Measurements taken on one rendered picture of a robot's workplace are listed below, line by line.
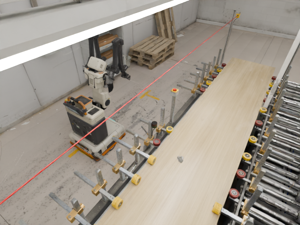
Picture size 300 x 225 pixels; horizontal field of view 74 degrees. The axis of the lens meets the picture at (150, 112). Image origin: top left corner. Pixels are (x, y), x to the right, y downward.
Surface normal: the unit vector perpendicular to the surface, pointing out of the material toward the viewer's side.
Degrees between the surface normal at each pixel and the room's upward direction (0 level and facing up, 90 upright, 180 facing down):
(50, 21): 61
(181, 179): 0
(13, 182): 0
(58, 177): 0
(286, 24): 90
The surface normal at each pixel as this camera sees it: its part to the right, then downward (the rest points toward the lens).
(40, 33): 0.73, -0.06
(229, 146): 0.01, -0.77
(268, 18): -0.55, 0.53
